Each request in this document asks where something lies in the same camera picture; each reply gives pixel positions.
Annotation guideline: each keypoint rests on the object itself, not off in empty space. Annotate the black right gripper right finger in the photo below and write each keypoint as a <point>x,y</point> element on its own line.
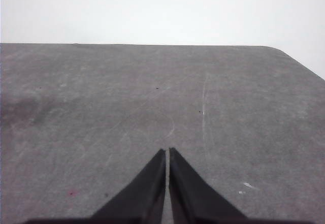
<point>194,200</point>

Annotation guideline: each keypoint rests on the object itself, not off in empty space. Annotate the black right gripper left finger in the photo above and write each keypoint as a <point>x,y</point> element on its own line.
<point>140,202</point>

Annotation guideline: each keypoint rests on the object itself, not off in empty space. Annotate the grey felt table mat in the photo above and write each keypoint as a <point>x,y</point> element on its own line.
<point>79,121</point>

